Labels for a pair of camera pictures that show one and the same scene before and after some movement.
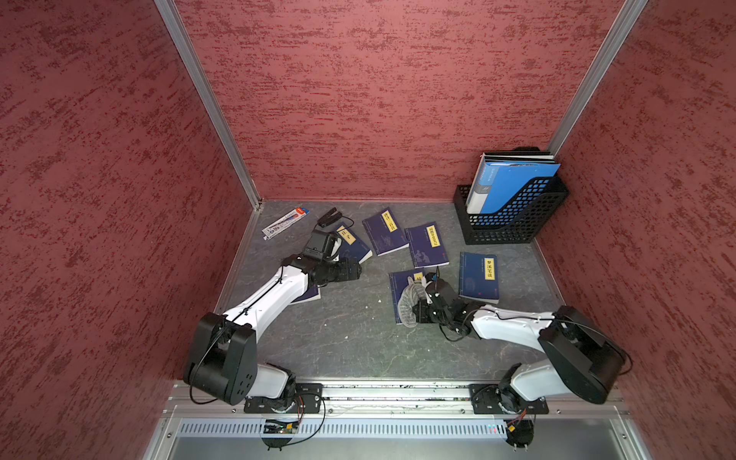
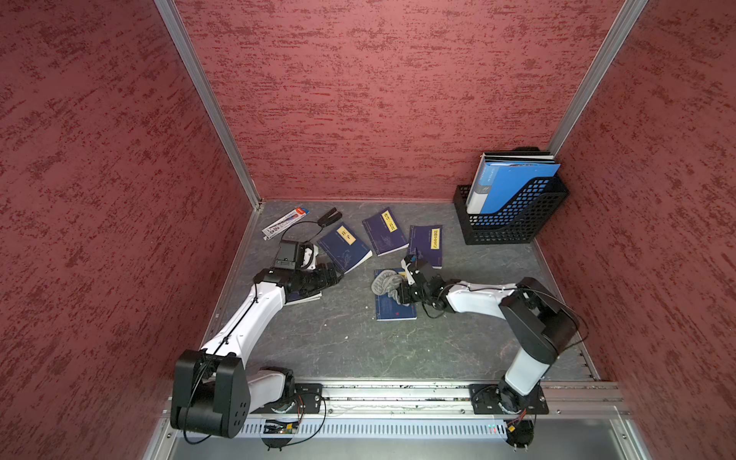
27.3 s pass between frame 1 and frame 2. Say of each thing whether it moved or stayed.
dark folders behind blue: stayed
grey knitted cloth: moved
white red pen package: stayed
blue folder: stayed
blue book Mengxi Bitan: moved
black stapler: stayed
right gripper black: moved
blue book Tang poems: stayed
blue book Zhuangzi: stayed
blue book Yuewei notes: stayed
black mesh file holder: stayed
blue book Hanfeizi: moved
